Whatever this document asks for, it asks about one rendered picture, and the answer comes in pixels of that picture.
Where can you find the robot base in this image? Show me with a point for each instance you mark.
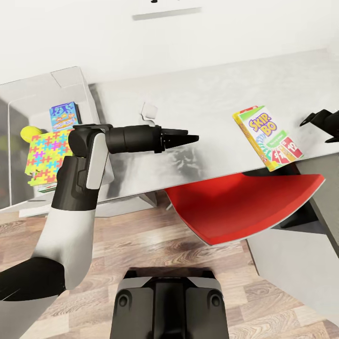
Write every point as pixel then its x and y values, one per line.
pixel 169 308

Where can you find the board game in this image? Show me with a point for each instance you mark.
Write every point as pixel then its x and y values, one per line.
pixel 64 116
pixel 267 137
pixel 47 187

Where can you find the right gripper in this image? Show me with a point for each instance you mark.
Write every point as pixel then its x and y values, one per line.
pixel 326 121

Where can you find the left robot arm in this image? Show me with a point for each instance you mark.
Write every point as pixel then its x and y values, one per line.
pixel 63 254

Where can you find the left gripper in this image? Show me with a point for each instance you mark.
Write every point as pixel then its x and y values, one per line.
pixel 139 138

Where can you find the tennis ball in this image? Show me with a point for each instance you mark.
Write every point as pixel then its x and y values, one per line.
pixel 29 131

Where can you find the toy box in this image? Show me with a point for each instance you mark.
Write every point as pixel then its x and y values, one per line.
pixel 26 102

